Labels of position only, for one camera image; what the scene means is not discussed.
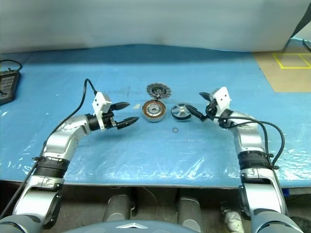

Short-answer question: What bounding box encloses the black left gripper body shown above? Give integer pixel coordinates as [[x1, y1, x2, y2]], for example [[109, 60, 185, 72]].
[[102, 110, 119, 130]]

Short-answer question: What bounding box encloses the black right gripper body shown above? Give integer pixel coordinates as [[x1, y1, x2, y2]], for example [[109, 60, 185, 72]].
[[206, 99, 220, 120]]

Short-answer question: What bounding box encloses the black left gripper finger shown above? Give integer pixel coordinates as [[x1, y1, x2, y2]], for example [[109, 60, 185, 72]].
[[112, 101, 131, 112], [116, 116, 140, 130]]

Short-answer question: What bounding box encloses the spoked silver black rotor cap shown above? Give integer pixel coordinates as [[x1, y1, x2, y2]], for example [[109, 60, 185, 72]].
[[171, 102, 193, 120]]

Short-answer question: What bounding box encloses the copper wound motor stator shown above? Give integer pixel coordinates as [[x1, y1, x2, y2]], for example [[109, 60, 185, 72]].
[[140, 100, 168, 123]]

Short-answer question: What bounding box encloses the black toothed gear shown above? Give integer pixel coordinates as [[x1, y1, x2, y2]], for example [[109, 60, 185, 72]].
[[145, 82, 173, 100]]

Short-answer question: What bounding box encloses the blue plastic table sheet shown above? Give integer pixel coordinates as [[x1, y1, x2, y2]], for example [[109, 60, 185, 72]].
[[0, 44, 311, 189]]

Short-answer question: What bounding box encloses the yellow tape grid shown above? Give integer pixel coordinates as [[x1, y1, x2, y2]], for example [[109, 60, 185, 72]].
[[272, 52, 311, 69]]

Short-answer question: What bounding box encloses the brown cardboard board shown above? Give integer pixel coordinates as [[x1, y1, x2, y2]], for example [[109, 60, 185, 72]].
[[252, 45, 311, 93]]

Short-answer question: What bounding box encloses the grey rounded robot leg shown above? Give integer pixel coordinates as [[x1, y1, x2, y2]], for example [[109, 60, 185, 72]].
[[178, 196, 204, 233], [103, 193, 134, 226]]

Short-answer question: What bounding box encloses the white backdrop sheet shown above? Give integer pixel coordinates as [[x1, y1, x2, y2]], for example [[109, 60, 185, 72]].
[[0, 0, 311, 55]]

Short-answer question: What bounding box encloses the black box device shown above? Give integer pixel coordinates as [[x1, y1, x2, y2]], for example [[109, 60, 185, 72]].
[[0, 70, 21, 106]]

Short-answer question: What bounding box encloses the grey robot torso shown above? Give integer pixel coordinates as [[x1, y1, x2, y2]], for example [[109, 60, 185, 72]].
[[69, 219, 244, 233]]

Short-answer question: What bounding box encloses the white rounded floor object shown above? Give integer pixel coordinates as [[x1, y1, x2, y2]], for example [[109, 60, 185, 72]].
[[219, 201, 245, 233]]

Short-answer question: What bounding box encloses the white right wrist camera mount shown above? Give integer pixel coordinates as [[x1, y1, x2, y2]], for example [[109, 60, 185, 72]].
[[209, 86, 232, 117]]

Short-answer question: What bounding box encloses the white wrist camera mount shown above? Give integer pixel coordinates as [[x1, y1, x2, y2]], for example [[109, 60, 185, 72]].
[[91, 91, 113, 132], [209, 86, 232, 117]]

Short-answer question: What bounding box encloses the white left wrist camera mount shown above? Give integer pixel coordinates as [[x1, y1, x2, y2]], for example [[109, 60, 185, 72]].
[[91, 91, 113, 132]]

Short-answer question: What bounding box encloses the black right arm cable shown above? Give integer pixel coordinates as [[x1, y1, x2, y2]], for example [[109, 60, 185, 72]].
[[208, 115, 286, 170]]

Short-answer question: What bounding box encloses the black device cable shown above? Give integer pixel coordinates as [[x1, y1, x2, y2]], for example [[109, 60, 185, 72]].
[[0, 59, 23, 73]]

